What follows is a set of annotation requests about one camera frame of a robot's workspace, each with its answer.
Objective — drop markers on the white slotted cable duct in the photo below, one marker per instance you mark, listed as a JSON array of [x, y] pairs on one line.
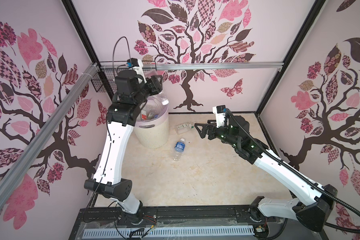
[[167, 232]]

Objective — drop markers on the aluminium left rail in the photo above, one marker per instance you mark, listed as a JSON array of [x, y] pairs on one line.
[[18, 170]]

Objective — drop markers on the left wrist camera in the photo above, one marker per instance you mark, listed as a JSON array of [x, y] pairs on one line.
[[130, 78]]

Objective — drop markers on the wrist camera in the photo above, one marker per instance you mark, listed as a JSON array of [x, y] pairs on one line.
[[220, 113], [130, 78]]

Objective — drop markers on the aluminium back rail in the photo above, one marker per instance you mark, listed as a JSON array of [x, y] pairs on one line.
[[215, 66]]

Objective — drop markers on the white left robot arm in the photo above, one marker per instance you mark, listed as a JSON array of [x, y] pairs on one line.
[[127, 104]]

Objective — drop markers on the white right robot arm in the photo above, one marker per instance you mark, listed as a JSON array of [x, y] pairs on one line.
[[309, 206]]

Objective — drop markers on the square clear bottle green label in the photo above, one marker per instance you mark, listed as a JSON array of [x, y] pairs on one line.
[[184, 127]]

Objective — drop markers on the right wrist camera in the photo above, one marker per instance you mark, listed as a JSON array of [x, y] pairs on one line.
[[220, 113]]

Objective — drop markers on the blue cap water bottle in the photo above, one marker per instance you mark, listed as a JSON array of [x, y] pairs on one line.
[[152, 116]]

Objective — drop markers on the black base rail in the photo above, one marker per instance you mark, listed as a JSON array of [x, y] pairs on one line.
[[267, 228]]

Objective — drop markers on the aluminium rail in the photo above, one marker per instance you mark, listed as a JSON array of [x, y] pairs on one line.
[[18, 170], [215, 66]]

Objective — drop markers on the cream ribbed waste bin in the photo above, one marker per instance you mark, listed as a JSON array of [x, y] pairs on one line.
[[154, 134]]

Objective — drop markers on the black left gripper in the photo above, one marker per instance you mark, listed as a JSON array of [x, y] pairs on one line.
[[156, 86]]

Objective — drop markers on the clear crushed bottle white cap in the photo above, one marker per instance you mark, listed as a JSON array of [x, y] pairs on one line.
[[155, 104]]

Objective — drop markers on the pink bin liner bag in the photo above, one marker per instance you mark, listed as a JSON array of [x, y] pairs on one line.
[[139, 120]]

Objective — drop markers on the red cap clear bottle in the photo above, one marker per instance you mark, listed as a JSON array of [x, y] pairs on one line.
[[144, 115]]

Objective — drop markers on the small water bottle blue label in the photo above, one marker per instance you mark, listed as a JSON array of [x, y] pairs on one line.
[[179, 149]]

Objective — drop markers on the black wire mesh basket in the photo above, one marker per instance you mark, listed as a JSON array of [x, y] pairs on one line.
[[103, 80]]

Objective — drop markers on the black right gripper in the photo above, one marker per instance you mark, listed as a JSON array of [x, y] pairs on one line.
[[205, 127]]

